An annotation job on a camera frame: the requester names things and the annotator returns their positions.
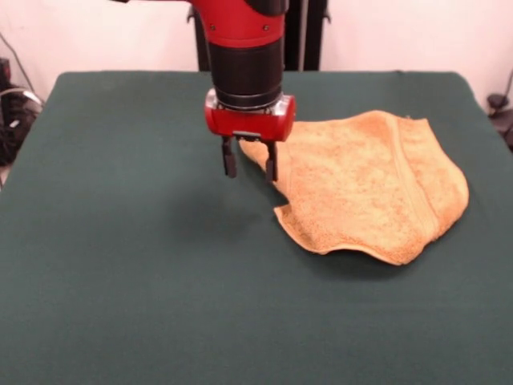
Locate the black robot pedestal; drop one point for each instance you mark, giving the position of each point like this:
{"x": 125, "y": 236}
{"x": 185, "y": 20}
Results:
{"x": 308, "y": 36}

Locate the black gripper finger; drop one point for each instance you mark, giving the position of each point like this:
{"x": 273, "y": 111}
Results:
{"x": 271, "y": 164}
{"x": 229, "y": 160}

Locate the tan terry cloth towel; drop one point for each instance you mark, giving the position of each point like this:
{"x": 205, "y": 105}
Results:
{"x": 380, "y": 188}

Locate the dark green table cloth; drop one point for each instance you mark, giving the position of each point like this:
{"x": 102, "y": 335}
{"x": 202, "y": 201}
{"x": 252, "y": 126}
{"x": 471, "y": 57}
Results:
{"x": 120, "y": 240}

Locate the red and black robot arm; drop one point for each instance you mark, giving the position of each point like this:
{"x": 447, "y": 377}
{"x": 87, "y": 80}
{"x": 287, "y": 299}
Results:
{"x": 244, "y": 48}

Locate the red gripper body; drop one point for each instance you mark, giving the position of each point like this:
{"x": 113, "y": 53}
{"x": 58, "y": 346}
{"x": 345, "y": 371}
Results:
{"x": 252, "y": 122}

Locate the grey pedestal leg round foot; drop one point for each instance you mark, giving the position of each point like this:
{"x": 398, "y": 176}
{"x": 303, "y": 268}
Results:
{"x": 498, "y": 100}

